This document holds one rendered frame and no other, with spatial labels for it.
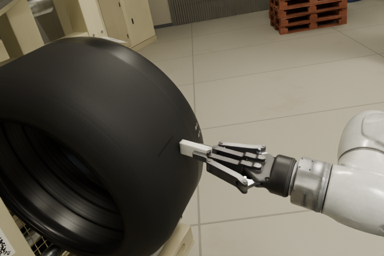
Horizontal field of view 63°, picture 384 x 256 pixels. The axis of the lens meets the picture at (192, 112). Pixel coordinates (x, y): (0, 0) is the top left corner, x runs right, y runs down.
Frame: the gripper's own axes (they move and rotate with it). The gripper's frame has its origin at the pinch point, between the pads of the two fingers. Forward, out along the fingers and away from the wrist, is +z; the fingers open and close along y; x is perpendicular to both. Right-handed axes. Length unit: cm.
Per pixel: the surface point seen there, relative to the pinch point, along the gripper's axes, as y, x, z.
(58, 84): 11.6, -16.8, 21.9
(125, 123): 8.9, -9.9, 9.8
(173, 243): -1.6, 39.1, 9.7
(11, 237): 29.6, 5.7, 22.6
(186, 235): -5.7, 39.6, 7.8
